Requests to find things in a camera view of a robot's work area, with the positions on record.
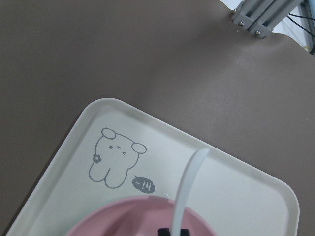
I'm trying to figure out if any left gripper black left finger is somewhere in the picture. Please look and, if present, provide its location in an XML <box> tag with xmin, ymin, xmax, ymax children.
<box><xmin>157</xmin><ymin>228</ymin><xmax>170</xmax><ymax>236</ymax></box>

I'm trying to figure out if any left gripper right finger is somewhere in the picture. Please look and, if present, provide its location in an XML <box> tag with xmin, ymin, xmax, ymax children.
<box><xmin>180</xmin><ymin>229</ymin><xmax>189</xmax><ymax>236</ymax></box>

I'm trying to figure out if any small pink bowl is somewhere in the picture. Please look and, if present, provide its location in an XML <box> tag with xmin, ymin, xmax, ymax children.
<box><xmin>65</xmin><ymin>196</ymin><xmax>219</xmax><ymax>236</ymax></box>

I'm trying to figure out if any white ceramic spoon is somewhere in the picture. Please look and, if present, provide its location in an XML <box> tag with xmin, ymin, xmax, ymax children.
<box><xmin>170</xmin><ymin>148</ymin><xmax>210</xmax><ymax>236</ymax></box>

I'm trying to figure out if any cream serving tray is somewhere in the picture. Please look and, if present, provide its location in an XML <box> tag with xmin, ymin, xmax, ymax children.
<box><xmin>8</xmin><ymin>98</ymin><xmax>300</xmax><ymax>236</ymax></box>

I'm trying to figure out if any aluminium frame post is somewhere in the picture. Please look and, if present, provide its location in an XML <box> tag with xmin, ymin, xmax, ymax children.
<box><xmin>231</xmin><ymin>0</ymin><xmax>301</xmax><ymax>39</ymax></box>

